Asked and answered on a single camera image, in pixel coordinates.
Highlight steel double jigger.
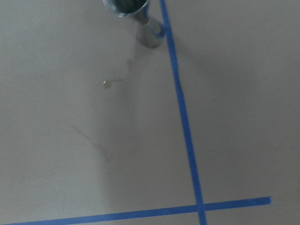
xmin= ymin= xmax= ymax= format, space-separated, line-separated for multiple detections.
xmin=103 ymin=0 xmax=165 ymax=48

